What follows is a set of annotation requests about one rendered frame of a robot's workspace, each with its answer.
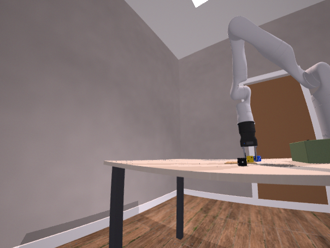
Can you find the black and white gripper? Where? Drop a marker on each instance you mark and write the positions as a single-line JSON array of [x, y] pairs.
[[247, 131]]

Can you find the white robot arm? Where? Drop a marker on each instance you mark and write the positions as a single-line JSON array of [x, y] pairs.
[[241, 29]]

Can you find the yellow die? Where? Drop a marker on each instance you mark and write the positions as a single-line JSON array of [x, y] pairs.
[[250, 159]]

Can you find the black die with white pips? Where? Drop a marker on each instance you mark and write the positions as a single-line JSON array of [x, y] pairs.
[[242, 161]]

